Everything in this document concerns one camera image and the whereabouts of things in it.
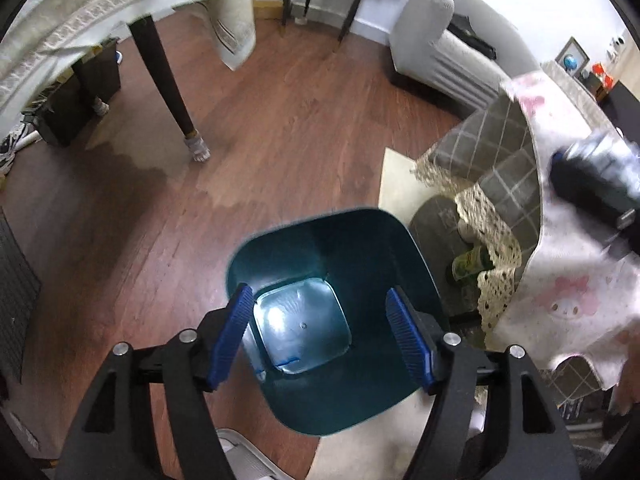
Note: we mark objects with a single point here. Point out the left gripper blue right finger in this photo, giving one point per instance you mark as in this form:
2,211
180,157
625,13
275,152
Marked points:
416,335

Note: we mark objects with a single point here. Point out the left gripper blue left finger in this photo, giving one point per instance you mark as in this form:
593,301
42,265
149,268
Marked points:
227,343

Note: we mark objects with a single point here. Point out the teal trash bin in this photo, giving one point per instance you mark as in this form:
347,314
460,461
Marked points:
318,340

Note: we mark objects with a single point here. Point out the person right hand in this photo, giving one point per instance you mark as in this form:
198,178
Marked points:
625,397

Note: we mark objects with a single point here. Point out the grey plaid lace cloth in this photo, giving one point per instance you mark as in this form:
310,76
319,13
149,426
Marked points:
487,166

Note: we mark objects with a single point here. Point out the small blue globe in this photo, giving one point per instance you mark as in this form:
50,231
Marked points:
569,63

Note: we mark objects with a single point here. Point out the framed picture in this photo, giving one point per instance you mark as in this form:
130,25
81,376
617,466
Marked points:
572,47

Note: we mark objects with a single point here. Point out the pink cartoon tablecloth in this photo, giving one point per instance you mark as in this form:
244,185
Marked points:
575,297

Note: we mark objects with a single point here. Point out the black handbag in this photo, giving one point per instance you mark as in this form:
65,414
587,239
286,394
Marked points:
460,26

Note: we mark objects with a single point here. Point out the grey armchair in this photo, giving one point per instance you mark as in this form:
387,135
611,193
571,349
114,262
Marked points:
423,50

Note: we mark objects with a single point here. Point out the dark wooden table leg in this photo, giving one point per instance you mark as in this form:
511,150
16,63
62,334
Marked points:
150,47

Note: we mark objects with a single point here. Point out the beige patterned tablecloth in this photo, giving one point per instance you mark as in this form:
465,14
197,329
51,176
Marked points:
47,36

